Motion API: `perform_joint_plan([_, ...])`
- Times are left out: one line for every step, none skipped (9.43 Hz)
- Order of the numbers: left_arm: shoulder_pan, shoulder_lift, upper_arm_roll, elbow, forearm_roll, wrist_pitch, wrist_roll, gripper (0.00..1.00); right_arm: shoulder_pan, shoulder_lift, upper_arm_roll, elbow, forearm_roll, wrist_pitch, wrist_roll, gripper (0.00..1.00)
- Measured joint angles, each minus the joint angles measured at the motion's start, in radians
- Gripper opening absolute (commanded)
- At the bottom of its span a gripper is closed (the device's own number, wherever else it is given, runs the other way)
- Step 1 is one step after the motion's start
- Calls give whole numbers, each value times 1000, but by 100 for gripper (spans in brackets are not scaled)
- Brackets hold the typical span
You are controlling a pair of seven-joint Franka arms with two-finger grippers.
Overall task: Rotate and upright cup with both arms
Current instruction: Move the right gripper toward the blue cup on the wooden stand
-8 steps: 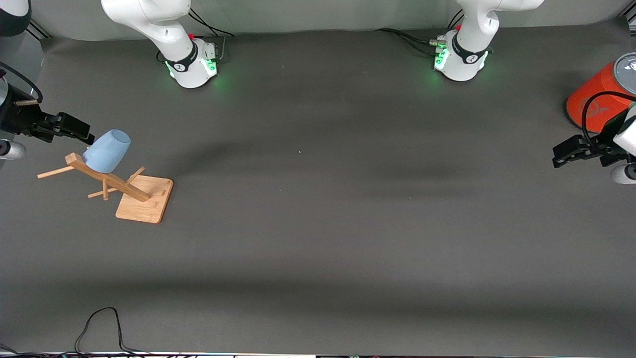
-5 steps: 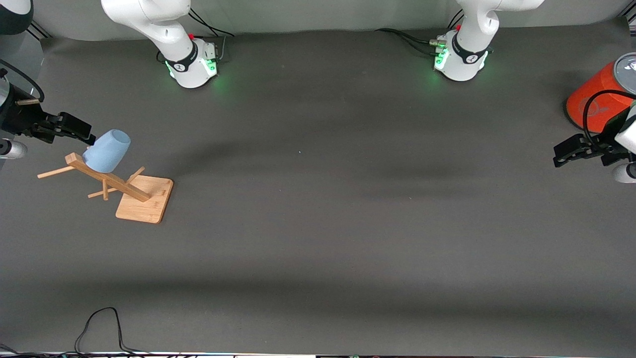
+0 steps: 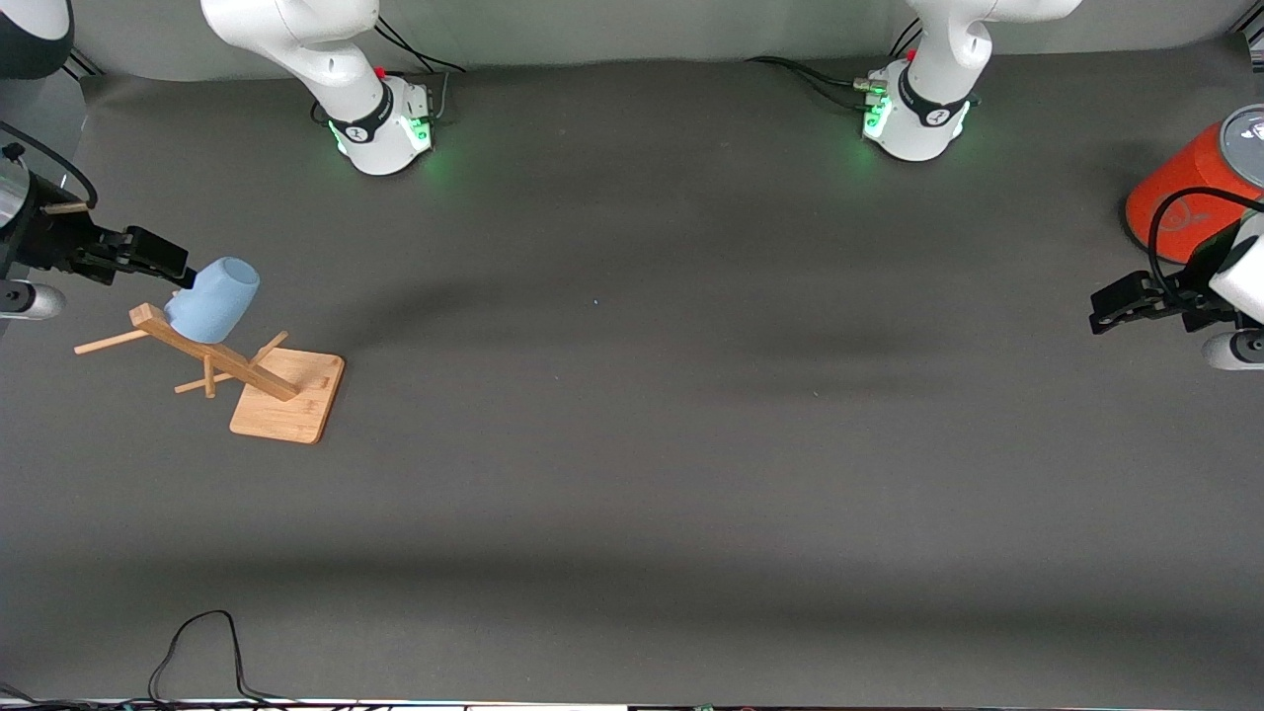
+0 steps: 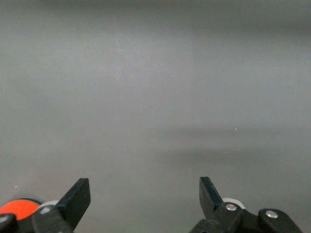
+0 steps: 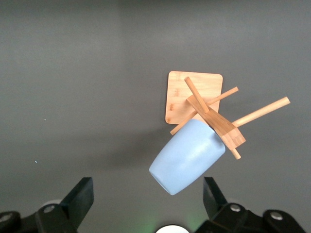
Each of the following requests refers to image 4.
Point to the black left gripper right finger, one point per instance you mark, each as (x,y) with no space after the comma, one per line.
(211,201)

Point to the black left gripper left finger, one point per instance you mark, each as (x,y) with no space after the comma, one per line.
(73,201)

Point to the orange can with grey lid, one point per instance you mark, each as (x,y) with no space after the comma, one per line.
(17,206)

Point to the dark grey table cover sheet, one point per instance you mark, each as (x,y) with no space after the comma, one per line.
(155,97)

